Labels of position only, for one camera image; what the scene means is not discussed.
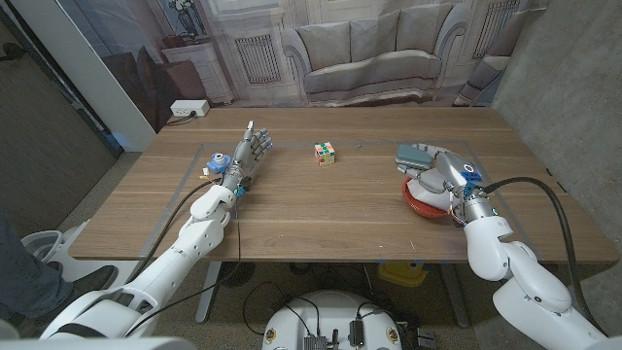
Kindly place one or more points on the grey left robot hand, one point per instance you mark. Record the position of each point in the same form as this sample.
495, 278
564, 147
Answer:
240, 165

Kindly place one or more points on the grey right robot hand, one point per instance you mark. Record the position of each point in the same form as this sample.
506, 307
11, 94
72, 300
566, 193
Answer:
457, 175

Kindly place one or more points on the white paper towel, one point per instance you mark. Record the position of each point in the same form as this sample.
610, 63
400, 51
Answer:
427, 197

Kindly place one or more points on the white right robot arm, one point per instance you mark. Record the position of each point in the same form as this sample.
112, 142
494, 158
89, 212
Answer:
529, 291

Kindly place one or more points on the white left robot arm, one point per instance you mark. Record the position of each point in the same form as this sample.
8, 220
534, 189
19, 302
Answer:
194, 243

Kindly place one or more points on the red bowl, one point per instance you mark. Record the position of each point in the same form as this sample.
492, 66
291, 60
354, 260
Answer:
427, 212

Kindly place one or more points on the colourful puzzle cube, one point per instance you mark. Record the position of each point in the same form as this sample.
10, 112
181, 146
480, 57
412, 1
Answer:
324, 154

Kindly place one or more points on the teal rounded sponge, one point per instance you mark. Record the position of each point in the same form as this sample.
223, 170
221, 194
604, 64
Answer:
410, 156

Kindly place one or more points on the white power strip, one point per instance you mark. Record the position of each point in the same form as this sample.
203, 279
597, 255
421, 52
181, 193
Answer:
189, 108

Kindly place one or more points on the black round floor grille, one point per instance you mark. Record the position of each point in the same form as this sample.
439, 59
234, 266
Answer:
235, 274

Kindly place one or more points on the yellow object under table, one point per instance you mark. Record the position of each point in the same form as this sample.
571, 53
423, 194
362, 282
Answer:
396, 274

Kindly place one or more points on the grey table leg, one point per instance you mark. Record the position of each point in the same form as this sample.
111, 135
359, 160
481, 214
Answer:
454, 301

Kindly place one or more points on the white table leg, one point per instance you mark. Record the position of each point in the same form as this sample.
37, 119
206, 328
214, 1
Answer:
208, 291

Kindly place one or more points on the printed living room backdrop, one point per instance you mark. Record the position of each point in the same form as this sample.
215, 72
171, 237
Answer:
369, 53

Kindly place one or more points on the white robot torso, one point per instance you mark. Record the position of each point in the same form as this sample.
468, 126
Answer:
330, 311

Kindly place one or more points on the white plastic stand base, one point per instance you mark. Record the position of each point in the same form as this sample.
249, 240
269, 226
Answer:
73, 253

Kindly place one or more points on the dark leather shoe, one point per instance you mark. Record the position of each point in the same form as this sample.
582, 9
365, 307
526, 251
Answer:
92, 284

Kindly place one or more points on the person's leg in jeans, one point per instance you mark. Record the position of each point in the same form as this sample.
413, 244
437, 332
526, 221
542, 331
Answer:
24, 282

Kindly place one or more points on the blue toy camera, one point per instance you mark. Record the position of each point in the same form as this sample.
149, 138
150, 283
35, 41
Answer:
218, 163

